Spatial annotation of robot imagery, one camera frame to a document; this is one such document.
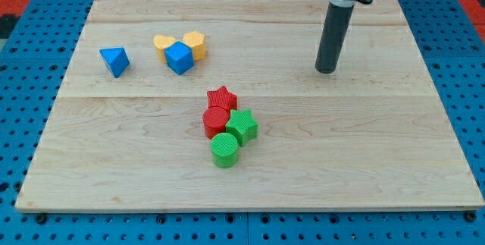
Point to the green cylinder block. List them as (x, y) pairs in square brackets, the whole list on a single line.
[(224, 148)]

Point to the green star block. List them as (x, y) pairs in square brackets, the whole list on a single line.
[(243, 126)]

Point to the red star block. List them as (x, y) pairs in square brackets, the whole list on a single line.
[(222, 98)]

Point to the red cylinder block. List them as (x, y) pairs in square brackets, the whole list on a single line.
[(214, 120)]

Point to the wooden board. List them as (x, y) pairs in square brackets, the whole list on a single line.
[(372, 136)]

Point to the blue cube block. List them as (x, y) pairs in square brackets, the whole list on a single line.
[(179, 57)]

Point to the yellow hexagon block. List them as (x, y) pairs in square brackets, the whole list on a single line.
[(196, 41)]

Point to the yellow heart block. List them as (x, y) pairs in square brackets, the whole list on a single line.
[(161, 43)]

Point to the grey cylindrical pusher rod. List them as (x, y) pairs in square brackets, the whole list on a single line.
[(333, 35)]

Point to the blue triangle block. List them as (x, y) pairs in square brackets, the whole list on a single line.
[(115, 59)]

